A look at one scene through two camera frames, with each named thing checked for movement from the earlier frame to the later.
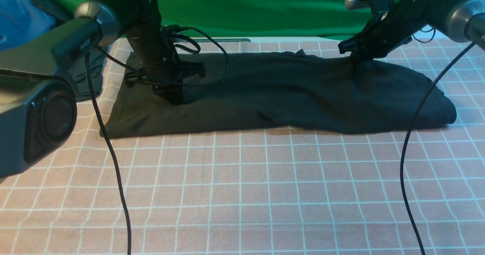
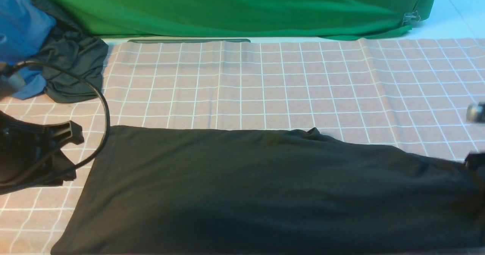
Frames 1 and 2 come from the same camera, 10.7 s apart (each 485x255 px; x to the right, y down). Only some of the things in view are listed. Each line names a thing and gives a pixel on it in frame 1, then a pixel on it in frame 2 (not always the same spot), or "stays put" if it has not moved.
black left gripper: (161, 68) → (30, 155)
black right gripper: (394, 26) → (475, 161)
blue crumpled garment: (20, 22) stays put
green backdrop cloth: (210, 9) stays put
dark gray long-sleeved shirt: (241, 90) → (156, 191)
